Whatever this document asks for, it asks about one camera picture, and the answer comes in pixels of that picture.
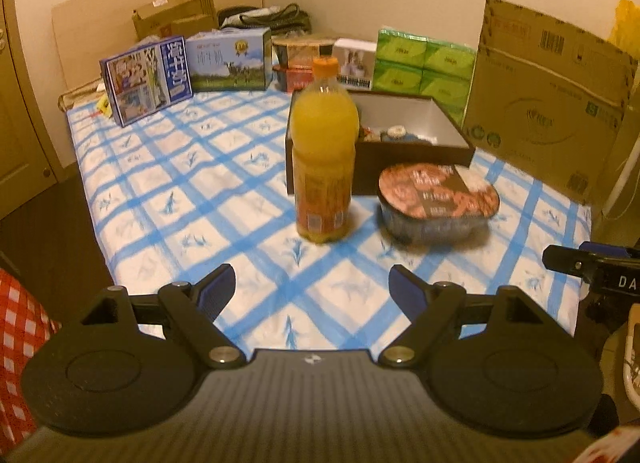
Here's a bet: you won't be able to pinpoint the red white checked bag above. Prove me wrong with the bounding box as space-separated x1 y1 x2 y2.
0 269 60 455

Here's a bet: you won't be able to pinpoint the blue white checked tablecloth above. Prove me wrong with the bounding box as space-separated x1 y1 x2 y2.
67 90 591 353

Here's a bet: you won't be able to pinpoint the orange juice bottle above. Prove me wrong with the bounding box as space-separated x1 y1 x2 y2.
290 56 360 243

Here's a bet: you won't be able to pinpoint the yellow plastic bag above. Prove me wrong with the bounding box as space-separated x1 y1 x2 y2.
608 0 640 60

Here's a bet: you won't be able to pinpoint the cow picture milk box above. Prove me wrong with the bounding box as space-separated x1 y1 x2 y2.
186 27 272 92

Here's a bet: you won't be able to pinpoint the brown cardboard box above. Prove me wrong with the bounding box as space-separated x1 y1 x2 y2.
131 0 218 40

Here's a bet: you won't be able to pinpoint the large cardboard box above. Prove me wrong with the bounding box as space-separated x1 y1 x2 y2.
463 0 638 204

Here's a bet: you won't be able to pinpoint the dark brown open box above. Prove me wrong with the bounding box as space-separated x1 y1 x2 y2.
284 89 476 196

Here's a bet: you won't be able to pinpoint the instant noodle bowl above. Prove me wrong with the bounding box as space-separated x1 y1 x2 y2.
378 163 500 245

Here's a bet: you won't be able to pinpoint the blue milk carton box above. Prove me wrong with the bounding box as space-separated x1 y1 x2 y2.
100 36 193 127

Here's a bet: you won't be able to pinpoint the wooden headboard panel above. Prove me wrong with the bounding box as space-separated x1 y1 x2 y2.
52 0 264 89

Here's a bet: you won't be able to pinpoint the orange snack boxes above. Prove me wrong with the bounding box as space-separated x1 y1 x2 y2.
272 35 335 92

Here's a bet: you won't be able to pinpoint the green tissue pack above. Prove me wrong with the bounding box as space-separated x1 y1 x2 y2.
372 27 476 125

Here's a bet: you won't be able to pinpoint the white product box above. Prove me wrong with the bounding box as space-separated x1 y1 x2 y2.
332 38 376 90

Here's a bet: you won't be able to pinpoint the black bag with straps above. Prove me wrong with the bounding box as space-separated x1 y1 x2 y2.
218 2 312 36

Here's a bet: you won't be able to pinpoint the wooden door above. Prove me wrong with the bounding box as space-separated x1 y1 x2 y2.
1 0 64 217

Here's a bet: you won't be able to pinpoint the red black packet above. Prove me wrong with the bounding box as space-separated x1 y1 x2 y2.
358 126 382 142

